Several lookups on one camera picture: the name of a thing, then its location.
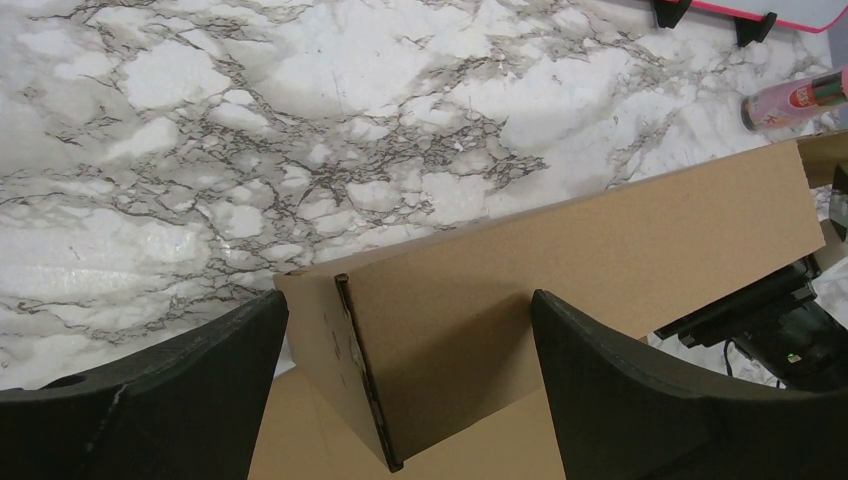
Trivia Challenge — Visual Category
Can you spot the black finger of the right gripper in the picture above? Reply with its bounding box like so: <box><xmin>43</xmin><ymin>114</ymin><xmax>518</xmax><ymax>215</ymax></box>
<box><xmin>829</xmin><ymin>164</ymin><xmax>848</xmax><ymax>242</ymax></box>

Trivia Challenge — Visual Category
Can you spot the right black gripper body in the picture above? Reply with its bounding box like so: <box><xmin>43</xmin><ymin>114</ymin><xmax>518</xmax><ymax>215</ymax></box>
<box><xmin>655</xmin><ymin>254</ymin><xmax>847</xmax><ymax>392</ymax></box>

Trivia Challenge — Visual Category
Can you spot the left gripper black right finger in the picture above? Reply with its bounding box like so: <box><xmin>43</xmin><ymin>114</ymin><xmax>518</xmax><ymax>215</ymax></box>
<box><xmin>531</xmin><ymin>290</ymin><xmax>847</xmax><ymax>479</ymax></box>

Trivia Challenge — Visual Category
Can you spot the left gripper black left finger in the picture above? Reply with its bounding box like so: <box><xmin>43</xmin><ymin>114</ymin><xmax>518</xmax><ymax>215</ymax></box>
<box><xmin>1</xmin><ymin>291</ymin><xmax>288</xmax><ymax>479</ymax></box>

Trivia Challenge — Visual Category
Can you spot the brown cardboard box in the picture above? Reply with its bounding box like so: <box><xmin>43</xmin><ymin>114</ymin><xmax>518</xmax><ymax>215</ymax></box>
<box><xmin>249</xmin><ymin>132</ymin><xmax>847</xmax><ymax>479</ymax></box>

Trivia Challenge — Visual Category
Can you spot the pink capped small bottle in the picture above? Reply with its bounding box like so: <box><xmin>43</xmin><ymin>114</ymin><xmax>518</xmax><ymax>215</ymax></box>
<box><xmin>741</xmin><ymin>66</ymin><xmax>847</xmax><ymax>132</ymax></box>

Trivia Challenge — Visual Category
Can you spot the pink framed whiteboard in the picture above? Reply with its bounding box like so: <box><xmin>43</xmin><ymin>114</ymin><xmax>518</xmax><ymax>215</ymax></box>
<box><xmin>650</xmin><ymin>0</ymin><xmax>847</xmax><ymax>47</ymax></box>

